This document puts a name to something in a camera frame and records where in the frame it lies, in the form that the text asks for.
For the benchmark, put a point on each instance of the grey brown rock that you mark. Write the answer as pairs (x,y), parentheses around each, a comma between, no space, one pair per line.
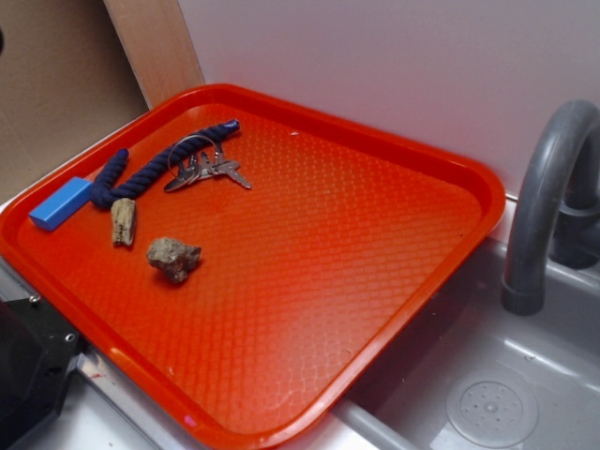
(173,258)

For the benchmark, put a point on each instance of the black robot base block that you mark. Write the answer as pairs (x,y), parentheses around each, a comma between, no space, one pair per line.
(39,352)

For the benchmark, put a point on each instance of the blue rectangular block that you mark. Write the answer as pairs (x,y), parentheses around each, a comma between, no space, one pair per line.
(62,204)

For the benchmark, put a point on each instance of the silver keys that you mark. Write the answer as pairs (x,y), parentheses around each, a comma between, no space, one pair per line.
(198,157)

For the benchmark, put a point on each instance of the red plastic tray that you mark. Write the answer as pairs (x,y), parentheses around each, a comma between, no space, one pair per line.
(303,279)

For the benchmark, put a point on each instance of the round sink drain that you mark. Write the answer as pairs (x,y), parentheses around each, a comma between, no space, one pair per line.
(491,411)

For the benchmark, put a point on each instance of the light wooden board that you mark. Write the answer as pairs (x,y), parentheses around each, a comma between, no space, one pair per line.
(158,47)

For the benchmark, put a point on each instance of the small brown wood piece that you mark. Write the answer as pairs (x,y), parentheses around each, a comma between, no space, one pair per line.
(124,222)

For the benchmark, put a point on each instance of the grey curved faucet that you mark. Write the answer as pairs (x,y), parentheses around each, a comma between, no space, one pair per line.
(557,213)

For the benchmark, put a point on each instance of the brown cardboard panel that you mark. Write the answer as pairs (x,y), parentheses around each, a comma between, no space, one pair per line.
(66,83)

